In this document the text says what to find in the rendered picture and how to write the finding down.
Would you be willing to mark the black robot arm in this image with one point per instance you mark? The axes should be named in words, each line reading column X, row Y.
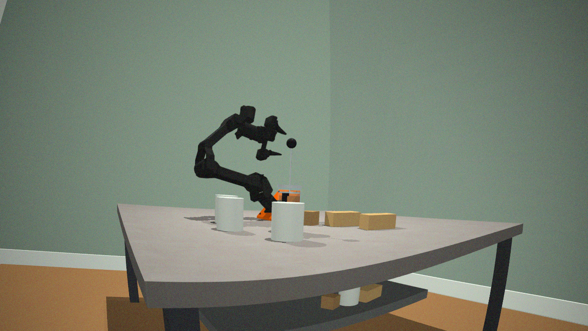
column 257, row 184

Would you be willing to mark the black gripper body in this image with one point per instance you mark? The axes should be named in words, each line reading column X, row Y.
column 262, row 153

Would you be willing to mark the dark grey lower shelf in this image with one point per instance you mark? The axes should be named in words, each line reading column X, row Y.
column 306, row 314

